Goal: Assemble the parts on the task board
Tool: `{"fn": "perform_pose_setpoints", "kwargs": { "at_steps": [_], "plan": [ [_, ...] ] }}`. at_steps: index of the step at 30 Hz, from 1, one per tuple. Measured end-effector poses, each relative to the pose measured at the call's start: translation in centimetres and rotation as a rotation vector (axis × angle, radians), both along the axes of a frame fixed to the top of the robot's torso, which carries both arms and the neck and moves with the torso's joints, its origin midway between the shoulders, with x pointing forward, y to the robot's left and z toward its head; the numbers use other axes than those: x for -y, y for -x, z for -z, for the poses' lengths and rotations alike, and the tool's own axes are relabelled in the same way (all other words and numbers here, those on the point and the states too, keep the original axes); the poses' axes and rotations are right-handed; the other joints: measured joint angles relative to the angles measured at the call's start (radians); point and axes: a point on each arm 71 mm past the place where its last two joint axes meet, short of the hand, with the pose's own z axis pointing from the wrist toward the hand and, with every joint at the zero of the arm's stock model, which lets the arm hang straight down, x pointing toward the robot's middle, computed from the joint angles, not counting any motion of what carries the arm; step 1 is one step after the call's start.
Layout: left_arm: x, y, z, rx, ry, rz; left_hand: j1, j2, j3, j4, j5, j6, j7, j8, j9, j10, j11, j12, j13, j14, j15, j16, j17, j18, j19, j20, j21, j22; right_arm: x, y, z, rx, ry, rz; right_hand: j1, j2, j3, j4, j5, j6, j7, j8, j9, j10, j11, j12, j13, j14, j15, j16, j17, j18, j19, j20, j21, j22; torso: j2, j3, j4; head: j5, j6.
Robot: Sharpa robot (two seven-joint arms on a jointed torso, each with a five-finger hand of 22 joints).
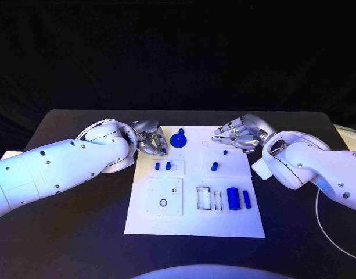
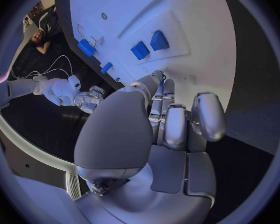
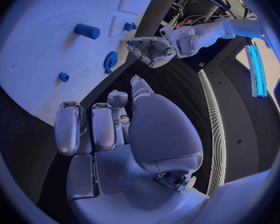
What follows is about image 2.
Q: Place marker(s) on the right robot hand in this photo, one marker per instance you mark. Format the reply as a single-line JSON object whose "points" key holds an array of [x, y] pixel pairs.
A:
{"points": [[89, 100]]}

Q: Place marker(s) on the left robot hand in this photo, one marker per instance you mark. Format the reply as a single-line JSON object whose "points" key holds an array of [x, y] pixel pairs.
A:
{"points": [[121, 134]]}

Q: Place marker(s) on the small blue part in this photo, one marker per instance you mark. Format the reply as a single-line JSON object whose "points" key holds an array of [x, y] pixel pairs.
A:
{"points": [[163, 77]]}

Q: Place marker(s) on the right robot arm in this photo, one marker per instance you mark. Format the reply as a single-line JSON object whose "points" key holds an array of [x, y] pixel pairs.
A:
{"points": [[58, 89]]}

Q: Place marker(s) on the white task board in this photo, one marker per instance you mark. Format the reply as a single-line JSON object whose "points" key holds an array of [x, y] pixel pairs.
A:
{"points": [[195, 31]]}

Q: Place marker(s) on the small blue peg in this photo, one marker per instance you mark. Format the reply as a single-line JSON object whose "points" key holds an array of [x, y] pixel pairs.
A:
{"points": [[117, 79]]}

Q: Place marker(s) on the blue short cylinder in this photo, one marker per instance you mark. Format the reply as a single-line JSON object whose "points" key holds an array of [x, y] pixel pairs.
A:
{"points": [[106, 68]]}

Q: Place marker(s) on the blue rectangular block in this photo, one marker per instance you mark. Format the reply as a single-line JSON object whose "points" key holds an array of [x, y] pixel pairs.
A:
{"points": [[159, 41], [86, 48], [140, 50]]}

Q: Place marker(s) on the person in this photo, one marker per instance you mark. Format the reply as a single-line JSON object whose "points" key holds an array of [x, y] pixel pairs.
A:
{"points": [[47, 29]]}

